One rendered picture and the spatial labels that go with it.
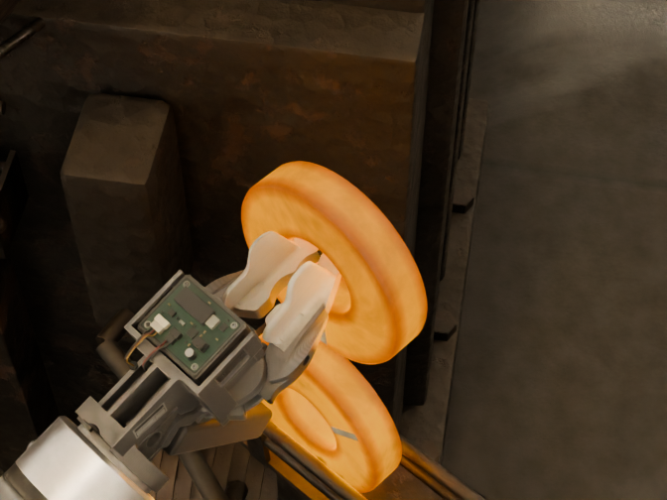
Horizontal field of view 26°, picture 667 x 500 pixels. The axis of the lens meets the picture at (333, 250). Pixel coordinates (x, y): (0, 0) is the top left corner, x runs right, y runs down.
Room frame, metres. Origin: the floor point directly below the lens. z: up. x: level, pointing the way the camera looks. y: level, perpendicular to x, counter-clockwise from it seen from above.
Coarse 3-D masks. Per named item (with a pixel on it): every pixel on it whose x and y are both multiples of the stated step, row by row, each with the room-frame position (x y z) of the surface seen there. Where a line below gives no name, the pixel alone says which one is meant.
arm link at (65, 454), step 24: (48, 432) 0.45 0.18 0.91; (72, 432) 0.44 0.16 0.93; (24, 456) 0.43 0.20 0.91; (48, 456) 0.42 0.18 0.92; (72, 456) 0.42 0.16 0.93; (96, 456) 0.42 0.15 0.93; (48, 480) 0.41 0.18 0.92; (72, 480) 0.41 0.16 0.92; (96, 480) 0.41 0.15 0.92; (120, 480) 0.41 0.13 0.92
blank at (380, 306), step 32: (256, 192) 0.61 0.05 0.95; (288, 192) 0.59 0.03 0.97; (320, 192) 0.59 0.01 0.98; (352, 192) 0.59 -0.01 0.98; (256, 224) 0.61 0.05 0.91; (288, 224) 0.59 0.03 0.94; (320, 224) 0.57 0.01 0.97; (352, 224) 0.56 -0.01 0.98; (384, 224) 0.57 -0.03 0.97; (352, 256) 0.55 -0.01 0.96; (384, 256) 0.55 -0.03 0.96; (352, 288) 0.55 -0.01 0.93; (384, 288) 0.53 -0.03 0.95; (416, 288) 0.54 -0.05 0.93; (352, 320) 0.55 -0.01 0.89; (384, 320) 0.53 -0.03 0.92; (416, 320) 0.53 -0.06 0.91; (352, 352) 0.54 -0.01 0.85; (384, 352) 0.52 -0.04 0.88
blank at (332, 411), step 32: (320, 352) 0.59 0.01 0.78; (320, 384) 0.56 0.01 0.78; (352, 384) 0.56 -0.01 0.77; (288, 416) 0.59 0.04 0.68; (320, 416) 0.59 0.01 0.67; (352, 416) 0.54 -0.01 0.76; (384, 416) 0.55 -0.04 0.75; (320, 448) 0.56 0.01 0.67; (352, 448) 0.53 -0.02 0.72; (384, 448) 0.53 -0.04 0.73; (352, 480) 0.53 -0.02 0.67
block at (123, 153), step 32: (96, 96) 0.83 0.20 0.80; (128, 96) 0.84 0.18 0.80; (96, 128) 0.80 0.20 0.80; (128, 128) 0.80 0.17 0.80; (160, 128) 0.80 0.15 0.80; (96, 160) 0.76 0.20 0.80; (128, 160) 0.76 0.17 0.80; (160, 160) 0.77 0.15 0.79; (96, 192) 0.74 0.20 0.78; (128, 192) 0.74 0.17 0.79; (160, 192) 0.76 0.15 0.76; (96, 224) 0.74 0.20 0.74; (128, 224) 0.74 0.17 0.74; (160, 224) 0.75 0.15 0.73; (96, 256) 0.74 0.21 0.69; (128, 256) 0.74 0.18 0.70; (160, 256) 0.74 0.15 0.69; (192, 256) 0.82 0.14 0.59; (96, 288) 0.75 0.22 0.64; (128, 288) 0.74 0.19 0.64; (160, 288) 0.74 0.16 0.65; (96, 320) 0.75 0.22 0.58
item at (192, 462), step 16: (112, 320) 0.73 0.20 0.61; (128, 320) 0.73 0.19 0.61; (96, 336) 0.71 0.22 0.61; (112, 336) 0.71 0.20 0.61; (112, 352) 0.70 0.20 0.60; (112, 368) 0.69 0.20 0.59; (128, 368) 0.69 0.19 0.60; (192, 464) 0.60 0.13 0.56; (208, 480) 0.59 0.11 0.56; (208, 496) 0.57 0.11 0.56; (224, 496) 0.58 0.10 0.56; (240, 496) 0.58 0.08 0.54
